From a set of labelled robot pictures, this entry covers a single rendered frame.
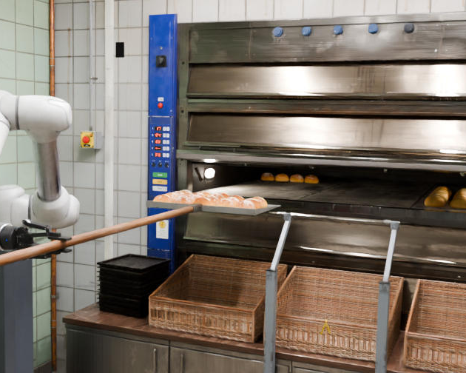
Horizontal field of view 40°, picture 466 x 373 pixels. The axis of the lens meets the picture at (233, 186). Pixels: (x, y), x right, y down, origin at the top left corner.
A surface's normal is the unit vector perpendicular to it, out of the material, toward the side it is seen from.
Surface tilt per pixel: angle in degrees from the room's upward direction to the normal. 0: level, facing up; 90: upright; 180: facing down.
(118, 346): 90
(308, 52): 90
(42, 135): 139
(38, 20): 90
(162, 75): 90
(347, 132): 70
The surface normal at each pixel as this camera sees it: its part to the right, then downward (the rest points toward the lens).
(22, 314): 0.92, 0.06
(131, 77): -0.38, 0.08
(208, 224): -0.35, -0.26
